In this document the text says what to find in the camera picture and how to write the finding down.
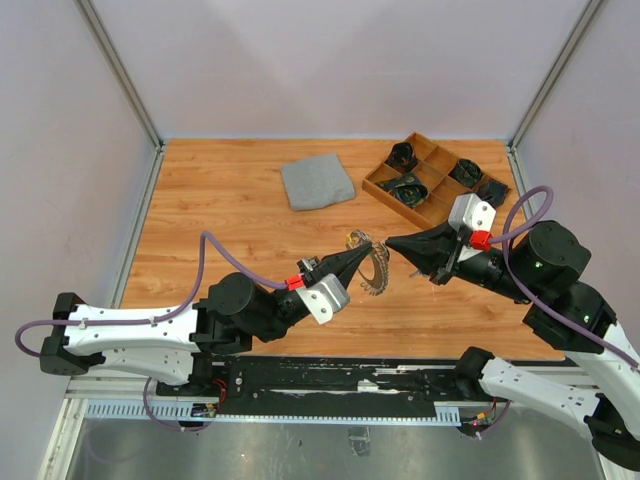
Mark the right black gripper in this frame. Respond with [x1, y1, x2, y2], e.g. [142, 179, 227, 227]
[383, 215, 536, 302]

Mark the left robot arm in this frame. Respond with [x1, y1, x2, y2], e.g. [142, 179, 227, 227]
[39, 243, 373, 396]

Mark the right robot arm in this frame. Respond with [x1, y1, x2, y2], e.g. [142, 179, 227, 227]
[385, 220, 639, 471]

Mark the rolled dark tie centre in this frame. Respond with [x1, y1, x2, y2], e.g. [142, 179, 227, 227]
[376, 173, 429, 209]

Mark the rolled dark tie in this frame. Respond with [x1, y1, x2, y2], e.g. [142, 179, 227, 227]
[476, 179, 510, 209]
[376, 173, 429, 209]
[385, 142, 418, 174]
[449, 158, 483, 189]

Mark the wooden compartment tray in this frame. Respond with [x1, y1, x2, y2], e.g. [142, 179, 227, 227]
[362, 132, 518, 229]

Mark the folded grey cloth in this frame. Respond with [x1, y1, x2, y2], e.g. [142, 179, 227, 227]
[280, 153, 356, 211]

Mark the rolled dark tie lower right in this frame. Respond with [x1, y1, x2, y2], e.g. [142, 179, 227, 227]
[476, 179, 510, 209]

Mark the rolled dark tie top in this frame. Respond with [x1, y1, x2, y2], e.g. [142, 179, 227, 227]
[385, 142, 418, 174]

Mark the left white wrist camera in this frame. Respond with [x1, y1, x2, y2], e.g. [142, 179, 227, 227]
[296, 274, 350, 325]

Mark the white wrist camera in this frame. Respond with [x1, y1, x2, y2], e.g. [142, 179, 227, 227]
[448, 193, 496, 262]
[296, 274, 350, 325]

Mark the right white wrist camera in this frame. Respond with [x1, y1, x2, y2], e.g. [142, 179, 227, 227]
[448, 193, 496, 262]

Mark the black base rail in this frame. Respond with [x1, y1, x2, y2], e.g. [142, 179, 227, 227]
[153, 354, 492, 421]

